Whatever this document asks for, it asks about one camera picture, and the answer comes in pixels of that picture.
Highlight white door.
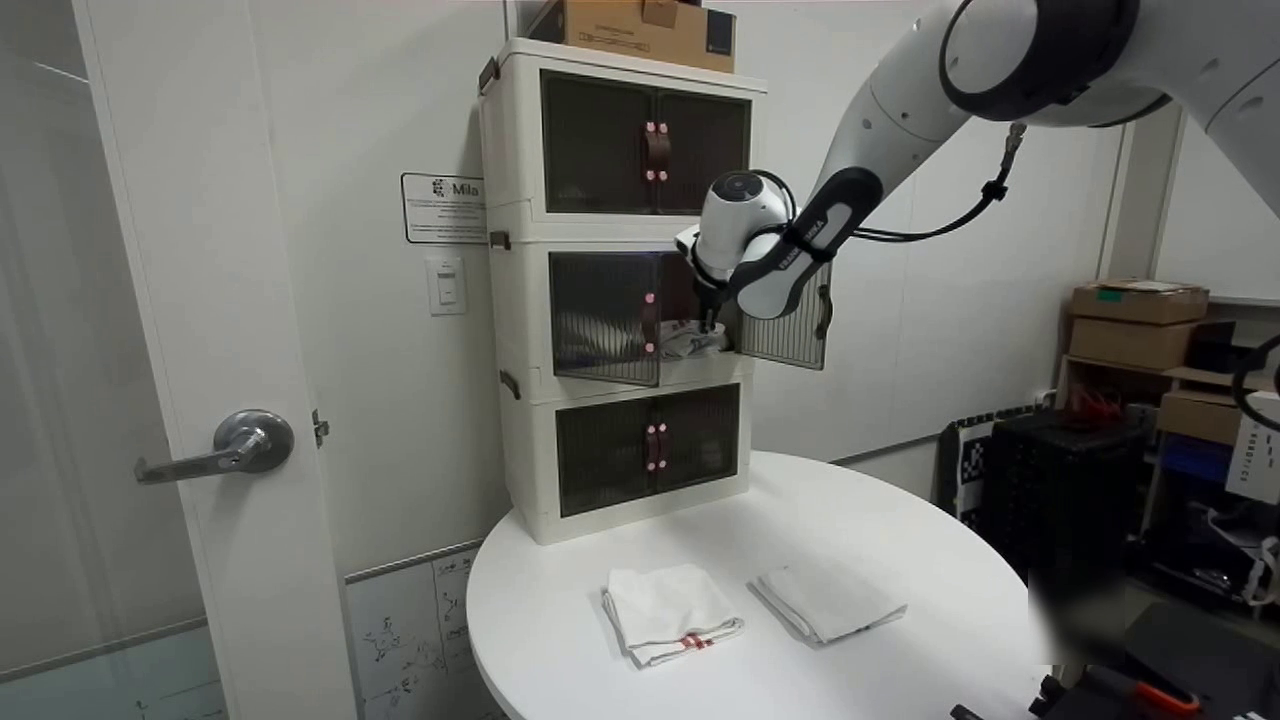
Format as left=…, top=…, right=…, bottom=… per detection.
left=71, top=0, right=356, bottom=720

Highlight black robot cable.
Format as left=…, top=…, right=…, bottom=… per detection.
left=850, top=118, right=1031, bottom=249

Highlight white towel with red stripe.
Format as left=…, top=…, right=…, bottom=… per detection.
left=600, top=563, right=743, bottom=666

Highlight white three-drawer cabinet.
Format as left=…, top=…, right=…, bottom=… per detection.
left=475, top=40, right=766, bottom=542

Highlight wall sign plate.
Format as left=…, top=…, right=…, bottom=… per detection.
left=398, top=173, right=482, bottom=245

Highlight towel in middle drawer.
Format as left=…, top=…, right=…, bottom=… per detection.
left=554, top=314, right=651, bottom=367

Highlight cardboard box on cabinet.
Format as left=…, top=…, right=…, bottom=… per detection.
left=532, top=0, right=735, bottom=70

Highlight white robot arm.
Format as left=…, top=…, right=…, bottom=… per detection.
left=674, top=0, right=1280, bottom=324

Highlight stacked cardboard boxes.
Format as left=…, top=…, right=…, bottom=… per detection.
left=1062, top=279, right=1208, bottom=371

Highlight silver door lever handle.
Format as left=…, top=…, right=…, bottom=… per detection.
left=137, top=407, right=296, bottom=483

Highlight folded white towel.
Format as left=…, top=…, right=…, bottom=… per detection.
left=746, top=563, right=905, bottom=647

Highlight black storage crate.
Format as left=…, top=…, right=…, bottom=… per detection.
left=979, top=416, right=1149, bottom=616

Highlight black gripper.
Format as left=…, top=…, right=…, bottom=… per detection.
left=692, top=285, right=739, bottom=352

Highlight drawer door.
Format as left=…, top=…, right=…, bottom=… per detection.
left=735, top=263, right=831, bottom=371

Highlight white light switch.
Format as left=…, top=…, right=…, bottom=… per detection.
left=427, top=257, right=466, bottom=314

